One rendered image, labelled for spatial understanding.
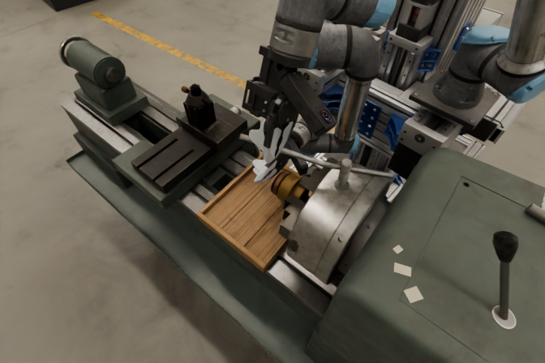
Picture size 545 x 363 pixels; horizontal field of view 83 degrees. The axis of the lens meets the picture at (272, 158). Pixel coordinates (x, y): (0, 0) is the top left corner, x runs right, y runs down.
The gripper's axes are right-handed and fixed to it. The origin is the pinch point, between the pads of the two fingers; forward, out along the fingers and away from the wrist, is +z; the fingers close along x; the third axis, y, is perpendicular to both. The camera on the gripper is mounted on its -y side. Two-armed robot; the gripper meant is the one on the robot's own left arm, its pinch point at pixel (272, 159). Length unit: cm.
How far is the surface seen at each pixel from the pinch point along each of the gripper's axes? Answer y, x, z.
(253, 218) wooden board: 14, -24, 42
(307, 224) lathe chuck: -9.2, -7.8, 15.8
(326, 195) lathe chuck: -9.5, -12.3, 9.5
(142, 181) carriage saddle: 53, -8, 44
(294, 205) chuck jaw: -1.5, -16.4, 20.5
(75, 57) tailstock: 111, -16, 20
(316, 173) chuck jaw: -1.7, -23.6, 13.0
